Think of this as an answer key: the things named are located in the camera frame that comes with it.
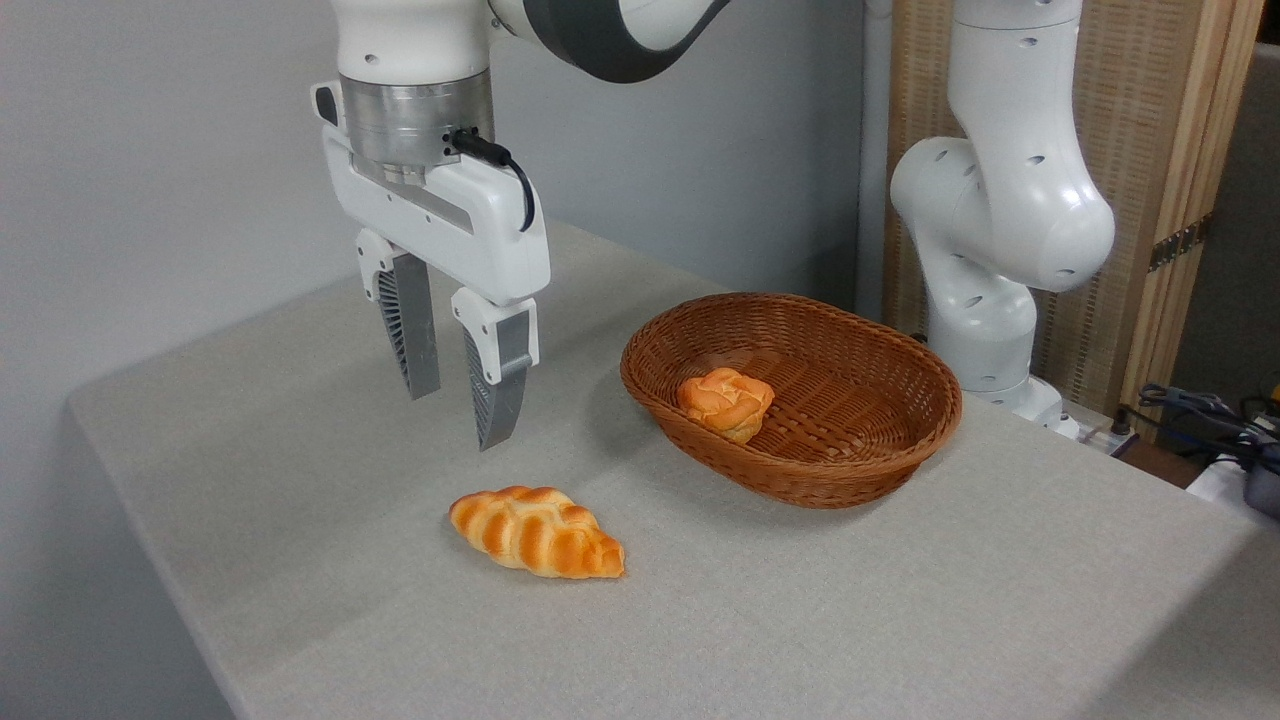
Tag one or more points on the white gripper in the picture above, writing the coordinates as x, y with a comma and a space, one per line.
470, 230

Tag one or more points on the round knotted bread roll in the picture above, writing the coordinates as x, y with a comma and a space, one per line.
725, 402

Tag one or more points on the long braided bread loaf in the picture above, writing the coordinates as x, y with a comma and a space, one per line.
535, 535

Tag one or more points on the dark metal screen hinge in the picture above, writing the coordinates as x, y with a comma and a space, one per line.
1180, 243

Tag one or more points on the wooden folding screen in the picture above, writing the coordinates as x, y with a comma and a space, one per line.
1140, 130

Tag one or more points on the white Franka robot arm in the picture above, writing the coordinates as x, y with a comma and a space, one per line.
1010, 200

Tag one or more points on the brown wicker basket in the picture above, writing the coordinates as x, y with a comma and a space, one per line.
850, 430

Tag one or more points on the grey tablecloth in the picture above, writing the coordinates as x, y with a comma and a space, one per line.
400, 600

